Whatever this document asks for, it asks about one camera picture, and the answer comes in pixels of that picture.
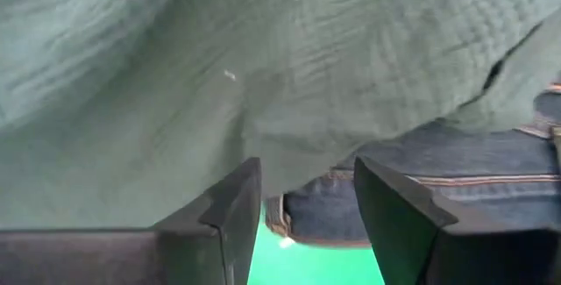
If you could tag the green table mat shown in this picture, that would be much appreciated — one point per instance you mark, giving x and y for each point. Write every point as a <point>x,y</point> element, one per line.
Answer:
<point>307,265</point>

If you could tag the dark blue denim jeans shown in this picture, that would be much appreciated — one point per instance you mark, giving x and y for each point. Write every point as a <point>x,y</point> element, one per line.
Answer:
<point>482,162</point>

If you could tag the dark green shirt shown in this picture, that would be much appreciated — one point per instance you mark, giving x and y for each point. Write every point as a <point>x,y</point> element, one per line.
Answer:
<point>263,79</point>

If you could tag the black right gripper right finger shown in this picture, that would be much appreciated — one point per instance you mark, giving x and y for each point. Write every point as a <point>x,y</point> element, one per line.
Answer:
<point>460,258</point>

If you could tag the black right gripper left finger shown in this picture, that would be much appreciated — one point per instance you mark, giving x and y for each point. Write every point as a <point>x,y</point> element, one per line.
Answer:
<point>131,258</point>

